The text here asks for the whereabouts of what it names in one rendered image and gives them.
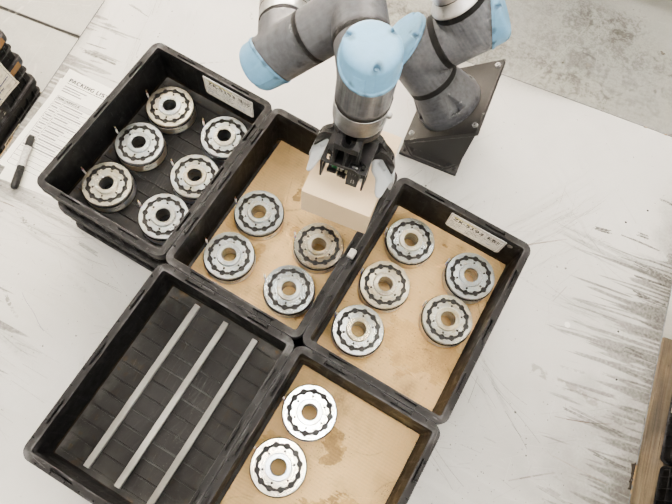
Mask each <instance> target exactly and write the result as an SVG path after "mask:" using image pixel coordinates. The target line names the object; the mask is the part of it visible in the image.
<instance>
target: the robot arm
mask: <svg viewBox="0 0 672 504"><path fill-rule="evenodd" d="M432 1H433V3H432V6H431V14H432V15H430V16H428V17H426V18H425V16H424V15H423V14H421V13H420V12H412V13H410V14H408V15H406V16H404V17H403V18H401V19H400V20H399V21H398V22H397V23H396V24H395V25H394V26H393V27H391V26H390V20H389V14H388V7H387V1H386V0H260V1H259V16H258V32H257V35H256V36H255V37H251V38H249V41H247V42H246V43H245V44H243V45H242V47H241V49H240V52H239V60H240V64H241V67H242V70H243V72H244V74H245V75H246V77H247V78H248V79H249V81H250V82H251V83H253V84H254V85H255V86H256V87H257V88H259V89H262V90H266V91H269V90H273V89H275V88H277V87H279V86H281V85H283V84H285V83H289V82H291V80H292V79H294V78H296V77H297V76H299V75H301V74H303V73H305V72H306V71H308V70H310V69H312V68H313V67H315V66H317V65H319V64H321V63H322V62H324V61H326V60H328V59H330V58H332V57H333V56H335V63H336V75H337V76H336V86H335V94H334V101H333V111H332V115H333V123H331V124H327V125H324V126H323V127H322V128H321V129H320V131H319V133H318V135H317V137H316V139H315V141H314V143H313V145H312V147H311V149H310V151H309V162H308V165H307V171H310V170H312V169H313V168H314V166H315V165H316V164H317V162H318V161H319V160H320V170H319V175H321V174H322V172H323V170H324V167H325V165H326V163H329V165H328V167H327V171H328V172H331V173H334V174H335V173H336V171H337V172H338V173H337V174H336V176H338V177H340V178H342V179H345V177H346V181H345V184H346V185H350V186H352V187H355V188H356V186H357V184H358V182H359V181H360V182H362V183H361V187H360V191H362V189H363V186H364V184H365V182H366V179H367V176H368V172H369V169H370V166H371V171H372V174H373V175H374V177H375V191H374V192H375V196H376V198H380V197H381V196H382V195H383V193H384V191H385V190H386V188H387V189H388V190H391V188H392V186H393V184H394V180H395V155H394V152H393V150H392V149H391V148H390V147H389V146H388V144H387V143H386V141H385V140H384V137H383V136H381V132H382V130H383V127H384V125H385V123H386V119H391V118H392V116H393V113H392V112H390V111H389V110H390V108H391V105H392V102H393V99H394V97H393V95H394V92H395V88H396V85H397V82H398V80H399V81H400V82H401V83H402V84H403V86H404V87H405V88H406V90H407V91H408V92H409V94H410V95H411V96H412V98H413V99H414V103H415V106H416V110H417V113H418V117H419V119H420V121H421V122H422V123H423V125H424V126H425V127H426V128H427V129H429V130H432V131H443V130H447V129H450V128H452V127H454V126H456V125H458V124H459V123H461V122H462V121H464V120H465V119H466V118H467V117H468V116H469V115H470V114H471V113H472V112H473V111H474V109H475V108H476V106H477V105H478V102H479V100H480V97H481V89H480V86H479V85H478V83H477V82H476V80H475V79H474V78H473V77H472V76H471V75H469V74H467V73H465V72H464V71H463V70H462V69H460V68H459V67H458V66H457V65H459V64H462V63H464V62H466V61H468V60H470V59H472V58H474V57H476V56H478V55H480V54H482V53H484V52H486V51H489V50H491V49H492V50H493V49H495V47H497V46H498V45H500V44H502V43H504V42H506V41H507V40H508V39H509V38H510V36H511V23H510V18H509V13H508V9H507V6H506V2H505V0H432ZM327 154H330V156H329V159H327ZM323 161H324V162H323ZM371 164H372V165H371ZM346 175H347V176H346Z"/></svg>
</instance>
